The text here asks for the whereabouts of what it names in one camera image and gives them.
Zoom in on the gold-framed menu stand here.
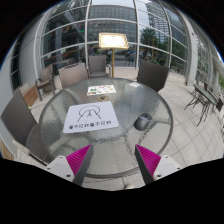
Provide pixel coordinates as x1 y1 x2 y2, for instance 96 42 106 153
97 32 130 79

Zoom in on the white mouse pad black drawing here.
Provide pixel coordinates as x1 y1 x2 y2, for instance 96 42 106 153
62 100 120 134

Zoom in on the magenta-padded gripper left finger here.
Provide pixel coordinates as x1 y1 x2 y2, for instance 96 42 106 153
44 143 95 187

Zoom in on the dark brown wicker chair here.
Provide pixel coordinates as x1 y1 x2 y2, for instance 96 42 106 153
136 60 171 93

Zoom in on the colourful picture menu sheet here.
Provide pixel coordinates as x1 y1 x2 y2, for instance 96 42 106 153
86 84 118 97

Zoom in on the brown wicker chair wide back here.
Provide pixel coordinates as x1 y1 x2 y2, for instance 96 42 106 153
58 62 89 90

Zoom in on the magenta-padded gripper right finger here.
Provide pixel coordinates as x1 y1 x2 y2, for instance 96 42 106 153
134 143 183 186

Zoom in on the dark grey wicker chair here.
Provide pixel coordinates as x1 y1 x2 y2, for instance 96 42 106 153
0 89 56 165

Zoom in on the brown wicker armchair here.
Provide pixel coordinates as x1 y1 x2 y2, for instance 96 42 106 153
87 54 113 80
34 64 57 102

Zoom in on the wooden slat bench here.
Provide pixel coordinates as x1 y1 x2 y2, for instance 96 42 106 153
19 83 40 108

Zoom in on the black computer mouse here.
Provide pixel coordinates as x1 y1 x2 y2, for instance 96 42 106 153
133 112 154 132

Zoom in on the dark metal folding table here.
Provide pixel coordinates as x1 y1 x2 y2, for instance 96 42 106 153
184 82 219 128

